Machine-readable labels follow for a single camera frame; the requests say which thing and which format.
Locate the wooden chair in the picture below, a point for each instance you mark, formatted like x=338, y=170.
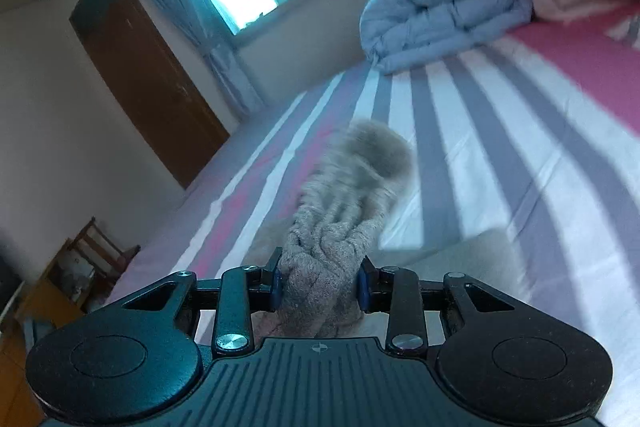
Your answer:
x=81, y=275

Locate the grey fleece pants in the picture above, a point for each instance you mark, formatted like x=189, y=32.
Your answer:
x=341, y=213

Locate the brown wooden door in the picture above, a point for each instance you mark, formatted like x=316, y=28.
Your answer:
x=149, y=84

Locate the grey blue folded duvet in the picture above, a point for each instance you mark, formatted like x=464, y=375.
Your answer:
x=401, y=34

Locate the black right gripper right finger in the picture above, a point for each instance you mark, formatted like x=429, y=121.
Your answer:
x=371, y=290

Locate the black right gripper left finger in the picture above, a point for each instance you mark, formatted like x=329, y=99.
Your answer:
x=270, y=291

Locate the striped bed sheet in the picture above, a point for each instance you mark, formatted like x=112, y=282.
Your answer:
x=535, y=134

